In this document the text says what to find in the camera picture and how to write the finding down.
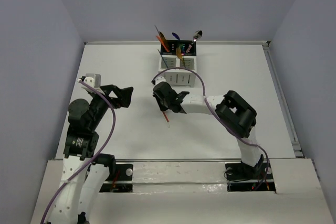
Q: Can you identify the orange straight straw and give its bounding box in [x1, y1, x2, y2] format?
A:
[162, 111, 170, 124]

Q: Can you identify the gold fork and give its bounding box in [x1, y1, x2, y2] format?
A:
[176, 44, 186, 68]

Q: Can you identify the gold black handled knife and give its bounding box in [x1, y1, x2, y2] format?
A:
[159, 32, 170, 50]

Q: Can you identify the orange pointed straw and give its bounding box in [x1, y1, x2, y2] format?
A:
[156, 36, 170, 52]

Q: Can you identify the purple iridescent spoon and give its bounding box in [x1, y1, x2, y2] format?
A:
[172, 32, 181, 41]

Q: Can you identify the silver spoon pink handle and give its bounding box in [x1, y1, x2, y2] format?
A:
[185, 30, 203, 53]

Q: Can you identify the iridescent blue fork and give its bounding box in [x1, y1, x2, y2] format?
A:
[180, 44, 186, 68]

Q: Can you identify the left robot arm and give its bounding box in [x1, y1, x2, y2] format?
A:
[40, 84, 133, 223]

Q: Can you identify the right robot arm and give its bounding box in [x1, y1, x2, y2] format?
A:
[152, 80, 270, 178]

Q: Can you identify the white utensil caddy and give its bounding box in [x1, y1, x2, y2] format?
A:
[159, 55, 197, 88]

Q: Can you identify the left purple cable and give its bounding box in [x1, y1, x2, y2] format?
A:
[39, 80, 117, 224]

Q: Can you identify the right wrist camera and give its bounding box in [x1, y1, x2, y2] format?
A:
[152, 76, 166, 86]

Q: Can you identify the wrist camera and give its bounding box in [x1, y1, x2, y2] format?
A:
[80, 73, 101, 89]
[152, 76, 166, 86]

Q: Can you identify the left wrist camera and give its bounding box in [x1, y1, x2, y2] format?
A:
[80, 73, 101, 89]

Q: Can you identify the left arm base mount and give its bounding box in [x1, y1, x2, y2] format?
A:
[100, 163, 133, 193]

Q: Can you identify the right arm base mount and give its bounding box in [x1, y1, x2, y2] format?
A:
[223, 163, 276, 192]

